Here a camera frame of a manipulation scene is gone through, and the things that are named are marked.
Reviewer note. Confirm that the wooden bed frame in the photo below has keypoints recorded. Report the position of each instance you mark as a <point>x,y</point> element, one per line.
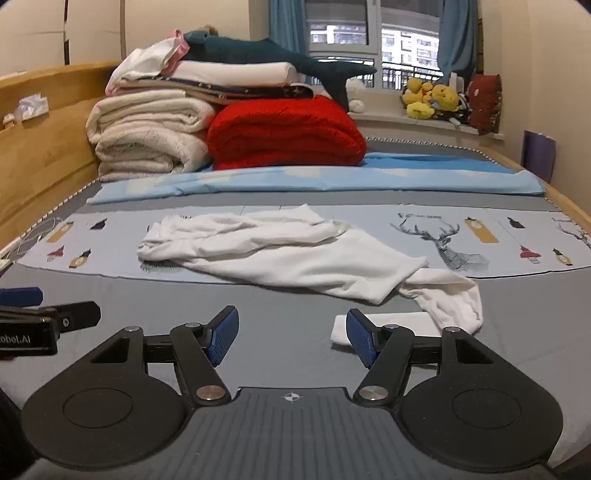
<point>46,157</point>

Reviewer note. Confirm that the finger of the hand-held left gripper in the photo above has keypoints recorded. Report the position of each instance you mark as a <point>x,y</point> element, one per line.
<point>18,296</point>
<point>76,314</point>

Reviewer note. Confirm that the white and pink garment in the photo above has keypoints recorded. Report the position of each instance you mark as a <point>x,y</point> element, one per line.
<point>147,60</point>

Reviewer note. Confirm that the deer printed sheet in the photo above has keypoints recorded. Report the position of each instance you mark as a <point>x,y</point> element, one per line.
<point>115,249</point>

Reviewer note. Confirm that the red folded blanket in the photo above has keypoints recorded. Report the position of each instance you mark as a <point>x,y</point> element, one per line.
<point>286,134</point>

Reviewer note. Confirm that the folded patterned sheet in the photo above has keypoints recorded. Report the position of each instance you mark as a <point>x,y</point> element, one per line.
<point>240,91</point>

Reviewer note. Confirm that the purple board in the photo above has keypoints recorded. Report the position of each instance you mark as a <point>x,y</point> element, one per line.
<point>538,154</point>

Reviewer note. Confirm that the white round plush toy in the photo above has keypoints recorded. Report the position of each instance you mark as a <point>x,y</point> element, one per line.
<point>356,105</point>

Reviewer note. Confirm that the teal shark plush toy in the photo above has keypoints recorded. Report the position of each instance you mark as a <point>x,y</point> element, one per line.
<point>258,50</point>

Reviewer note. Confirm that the light blue quilt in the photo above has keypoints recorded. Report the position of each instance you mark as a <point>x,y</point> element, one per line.
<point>323,180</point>

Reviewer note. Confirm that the white windowsill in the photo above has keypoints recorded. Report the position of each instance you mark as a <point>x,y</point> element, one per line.
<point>392,122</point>

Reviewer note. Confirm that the black white striped toy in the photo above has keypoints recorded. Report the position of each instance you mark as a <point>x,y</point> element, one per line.
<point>463,108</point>

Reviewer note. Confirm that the white pillow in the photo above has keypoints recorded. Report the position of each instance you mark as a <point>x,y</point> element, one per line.
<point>231,71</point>

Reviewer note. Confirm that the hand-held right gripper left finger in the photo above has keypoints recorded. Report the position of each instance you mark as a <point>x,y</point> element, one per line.
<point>224,334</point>

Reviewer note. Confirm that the blue curtain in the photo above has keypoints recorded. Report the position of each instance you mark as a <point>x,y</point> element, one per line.
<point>457,37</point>
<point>286,23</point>

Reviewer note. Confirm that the cream fluffy folded blanket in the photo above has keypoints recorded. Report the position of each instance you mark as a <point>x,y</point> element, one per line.
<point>147,134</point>

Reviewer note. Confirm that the dark red cushion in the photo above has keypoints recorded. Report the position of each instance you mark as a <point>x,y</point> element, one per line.
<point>485,101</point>

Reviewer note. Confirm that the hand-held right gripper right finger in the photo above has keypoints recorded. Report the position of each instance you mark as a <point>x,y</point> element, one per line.
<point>362,339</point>

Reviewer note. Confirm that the window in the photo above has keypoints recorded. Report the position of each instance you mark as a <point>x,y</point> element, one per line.
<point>341,23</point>

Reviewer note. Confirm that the yellow plush toy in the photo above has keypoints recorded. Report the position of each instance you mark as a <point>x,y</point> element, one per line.
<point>415,108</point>
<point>445,97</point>

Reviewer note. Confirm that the white long-sleeved shirt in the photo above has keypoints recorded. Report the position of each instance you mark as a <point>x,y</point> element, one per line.
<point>295,249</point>

